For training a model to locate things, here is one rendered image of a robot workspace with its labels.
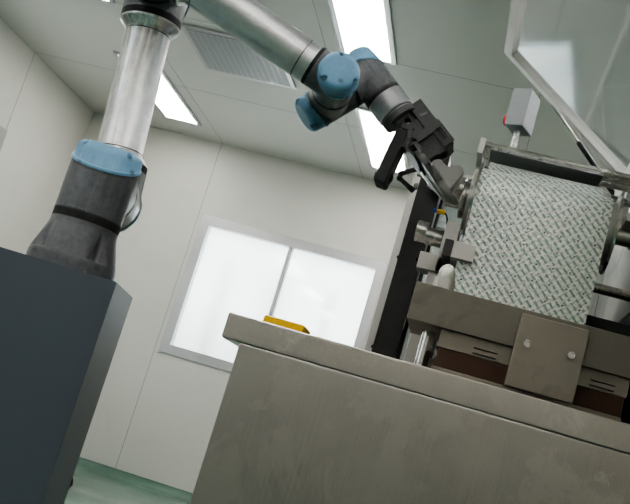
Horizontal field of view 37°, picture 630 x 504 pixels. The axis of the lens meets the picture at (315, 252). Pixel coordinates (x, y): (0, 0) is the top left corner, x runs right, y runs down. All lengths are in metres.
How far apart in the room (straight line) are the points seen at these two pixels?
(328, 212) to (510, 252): 5.89
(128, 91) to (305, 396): 0.71
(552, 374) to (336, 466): 0.34
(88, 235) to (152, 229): 6.23
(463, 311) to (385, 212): 6.04
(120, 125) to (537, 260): 0.79
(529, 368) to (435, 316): 0.16
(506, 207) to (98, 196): 0.70
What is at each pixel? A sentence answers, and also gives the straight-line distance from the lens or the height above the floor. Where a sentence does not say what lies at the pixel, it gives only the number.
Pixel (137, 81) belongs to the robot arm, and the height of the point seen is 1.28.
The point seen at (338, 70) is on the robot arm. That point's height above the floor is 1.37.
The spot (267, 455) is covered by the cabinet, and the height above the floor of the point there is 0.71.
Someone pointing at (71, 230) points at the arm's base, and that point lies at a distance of 1.57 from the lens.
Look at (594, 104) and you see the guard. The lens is 2.58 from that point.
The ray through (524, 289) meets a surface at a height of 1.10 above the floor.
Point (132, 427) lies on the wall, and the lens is 7.58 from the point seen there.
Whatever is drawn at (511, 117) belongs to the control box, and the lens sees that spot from 2.37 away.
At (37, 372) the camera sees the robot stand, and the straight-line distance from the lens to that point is 1.51.
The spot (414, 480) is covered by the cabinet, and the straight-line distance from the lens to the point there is 1.36.
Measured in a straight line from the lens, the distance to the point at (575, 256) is 1.67.
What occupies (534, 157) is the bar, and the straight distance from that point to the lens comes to 2.04.
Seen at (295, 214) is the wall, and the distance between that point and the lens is 7.54.
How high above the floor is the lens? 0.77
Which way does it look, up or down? 10 degrees up
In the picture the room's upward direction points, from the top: 17 degrees clockwise
